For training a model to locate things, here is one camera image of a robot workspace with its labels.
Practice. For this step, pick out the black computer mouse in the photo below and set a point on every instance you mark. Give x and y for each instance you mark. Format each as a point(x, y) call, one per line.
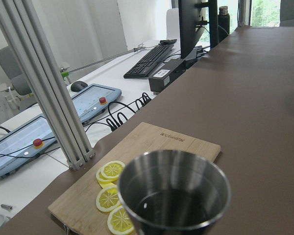
point(78, 86)

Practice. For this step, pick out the aluminium frame post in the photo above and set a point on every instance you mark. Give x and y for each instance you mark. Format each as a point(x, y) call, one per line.
point(25, 36)

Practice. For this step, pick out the black docking box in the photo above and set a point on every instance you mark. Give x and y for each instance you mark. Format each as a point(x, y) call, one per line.
point(164, 76)

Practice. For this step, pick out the black keyboard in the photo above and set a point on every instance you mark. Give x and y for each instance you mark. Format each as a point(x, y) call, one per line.
point(149, 62)

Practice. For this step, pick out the blue teach pendant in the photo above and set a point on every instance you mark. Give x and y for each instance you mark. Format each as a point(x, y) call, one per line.
point(24, 144)
point(93, 100)

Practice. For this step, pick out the black water bottle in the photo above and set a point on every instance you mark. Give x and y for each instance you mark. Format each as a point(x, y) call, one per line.
point(223, 23)

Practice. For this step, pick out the lemon slice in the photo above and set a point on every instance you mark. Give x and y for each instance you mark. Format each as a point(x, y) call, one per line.
point(119, 222)
point(107, 199)
point(109, 172)

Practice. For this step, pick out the steel double jigger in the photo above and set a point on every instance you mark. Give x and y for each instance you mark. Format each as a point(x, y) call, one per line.
point(171, 192)

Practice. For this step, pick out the black computer monitor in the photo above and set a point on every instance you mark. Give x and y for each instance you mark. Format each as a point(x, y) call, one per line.
point(193, 16)

